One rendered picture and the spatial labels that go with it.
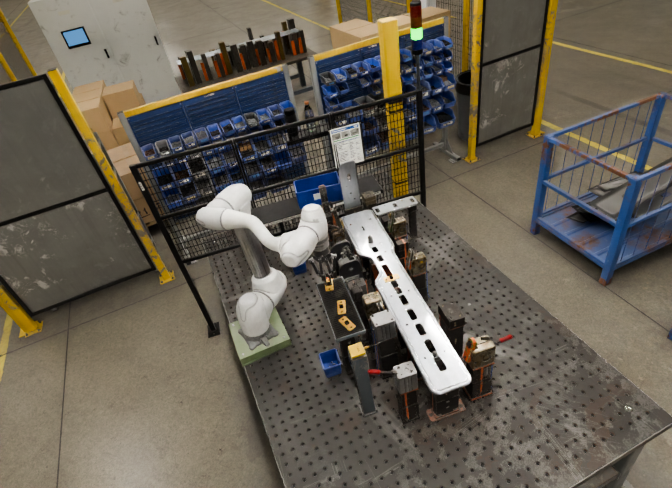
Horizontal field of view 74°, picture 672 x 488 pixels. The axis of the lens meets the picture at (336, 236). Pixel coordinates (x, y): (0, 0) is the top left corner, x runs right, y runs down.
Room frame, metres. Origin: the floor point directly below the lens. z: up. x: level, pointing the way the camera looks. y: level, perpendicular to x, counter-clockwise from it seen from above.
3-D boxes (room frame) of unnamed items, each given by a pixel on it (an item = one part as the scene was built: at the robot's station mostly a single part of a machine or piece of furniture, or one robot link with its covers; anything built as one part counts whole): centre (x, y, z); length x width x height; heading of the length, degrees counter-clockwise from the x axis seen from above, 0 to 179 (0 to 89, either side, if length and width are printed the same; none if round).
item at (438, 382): (1.70, -0.26, 1.00); 1.38 x 0.22 x 0.02; 9
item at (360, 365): (1.18, 0.01, 0.92); 0.08 x 0.08 x 0.44; 9
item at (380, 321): (1.37, -0.13, 0.90); 0.13 x 0.10 x 0.41; 99
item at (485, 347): (1.17, -0.52, 0.88); 0.15 x 0.11 x 0.36; 99
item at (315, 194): (2.58, 0.06, 1.10); 0.30 x 0.17 x 0.13; 93
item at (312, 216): (1.53, 0.09, 1.59); 0.13 x 0.11 x 0.16; 150
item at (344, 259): (1.78, -0.03, 0.94); 0.18 x 0.13 x 0.49; 9
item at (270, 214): (2.58, 0.09, 1.02); 0.90 x 0.22 x 0.03; 99
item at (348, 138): (2.74, -0.19, 1.30); 0.23 x 0.02 x 0.31; 99
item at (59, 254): (3.15, 2.24, 1.00); 1.34 x 0.14 x 2.00; 107
